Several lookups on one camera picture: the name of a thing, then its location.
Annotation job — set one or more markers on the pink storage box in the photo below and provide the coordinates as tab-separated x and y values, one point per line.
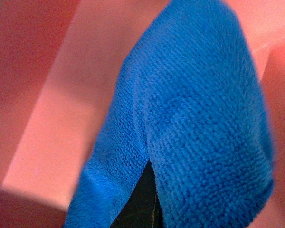
58	63

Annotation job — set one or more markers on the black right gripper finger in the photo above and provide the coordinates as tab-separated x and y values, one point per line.
143	208

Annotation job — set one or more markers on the blue microfiber cloth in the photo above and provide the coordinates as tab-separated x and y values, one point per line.
188	101

